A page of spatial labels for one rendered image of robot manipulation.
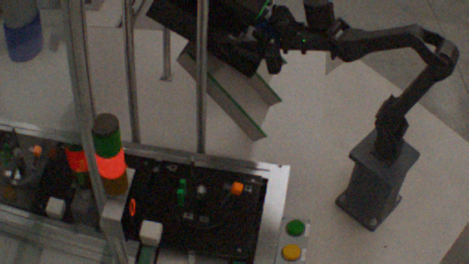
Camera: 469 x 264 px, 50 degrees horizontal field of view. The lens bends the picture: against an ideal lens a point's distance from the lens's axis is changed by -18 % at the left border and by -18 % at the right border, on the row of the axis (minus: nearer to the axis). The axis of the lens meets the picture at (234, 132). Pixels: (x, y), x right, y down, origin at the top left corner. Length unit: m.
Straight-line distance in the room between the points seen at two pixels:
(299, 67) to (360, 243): 0.66
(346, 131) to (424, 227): 0.41
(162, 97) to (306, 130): 0.42
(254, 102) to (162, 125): 0.30
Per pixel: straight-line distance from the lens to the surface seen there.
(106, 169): 0.96
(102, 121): 0.92
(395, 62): 3.41
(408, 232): 1.52
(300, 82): 1.81
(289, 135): 1.65
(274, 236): 1.33
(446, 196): 1.64
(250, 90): 1.50
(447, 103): 3.29
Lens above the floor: 2.07
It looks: 47 degrees down
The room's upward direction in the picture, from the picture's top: 3 degrees clockwise
